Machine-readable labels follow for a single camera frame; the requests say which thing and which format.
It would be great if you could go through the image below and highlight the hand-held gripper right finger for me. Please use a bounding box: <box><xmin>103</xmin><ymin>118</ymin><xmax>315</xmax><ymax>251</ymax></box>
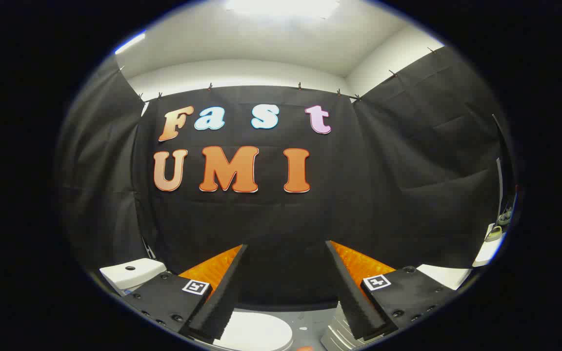
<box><xmin>325</xmin><ymin>240</ymin><xmax>457</xmax><ymax>341</ymax></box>

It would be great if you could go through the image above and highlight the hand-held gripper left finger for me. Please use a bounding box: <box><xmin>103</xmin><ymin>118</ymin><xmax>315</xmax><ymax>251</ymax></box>
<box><xmin>122</xmin><ymin>244</ymin><xmax>248</xmax><ymax>341</ymax></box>

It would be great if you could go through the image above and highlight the white toilet lid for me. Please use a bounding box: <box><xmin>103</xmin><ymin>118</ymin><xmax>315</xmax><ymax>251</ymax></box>
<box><xmin>212</xmin><ymin>312</ymin><xmax>294</xmax><ymax>351</ymax></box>

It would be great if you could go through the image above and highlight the grey panelled door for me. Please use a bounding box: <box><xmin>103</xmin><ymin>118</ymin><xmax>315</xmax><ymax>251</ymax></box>
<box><xmin>320</xmin><ymin>302</ymin><xmax>374</xmax><ymax>351</ymax></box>

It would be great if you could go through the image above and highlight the white board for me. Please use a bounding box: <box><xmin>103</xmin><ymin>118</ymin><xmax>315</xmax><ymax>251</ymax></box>
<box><xmin>417</xmin><ymin>264</ymin><xmax>472</xmax><ymax>291</ymax></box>

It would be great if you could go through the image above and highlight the black backdrop cloth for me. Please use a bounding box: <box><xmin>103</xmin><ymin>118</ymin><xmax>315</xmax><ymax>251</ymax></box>
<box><xmin>57</xmin><ymin>46</ymin><xmax>513</xmax><ymax>312</ymax></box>

